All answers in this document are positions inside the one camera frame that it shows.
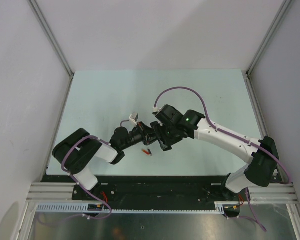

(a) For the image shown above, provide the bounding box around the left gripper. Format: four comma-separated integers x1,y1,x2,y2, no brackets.
120,121,159,150

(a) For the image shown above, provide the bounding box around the black remote control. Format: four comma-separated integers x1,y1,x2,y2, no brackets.
150,121,172,152

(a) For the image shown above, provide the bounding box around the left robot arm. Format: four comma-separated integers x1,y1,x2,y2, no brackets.
52,122,158,200

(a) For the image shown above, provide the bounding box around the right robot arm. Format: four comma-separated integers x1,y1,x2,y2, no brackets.
151,104,279,201

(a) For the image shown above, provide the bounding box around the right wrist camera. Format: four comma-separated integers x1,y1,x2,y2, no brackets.
152,107,162,115

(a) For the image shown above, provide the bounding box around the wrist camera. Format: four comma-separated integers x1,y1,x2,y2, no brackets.
152,107,162,115
129,112,139,126

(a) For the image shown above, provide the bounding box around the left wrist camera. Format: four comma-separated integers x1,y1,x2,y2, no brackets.
129,112,139,126

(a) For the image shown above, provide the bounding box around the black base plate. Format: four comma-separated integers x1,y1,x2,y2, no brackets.
39,172,283,211

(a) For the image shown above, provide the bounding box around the grey slotted cable duct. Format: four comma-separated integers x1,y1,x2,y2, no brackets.
36,202,239,214

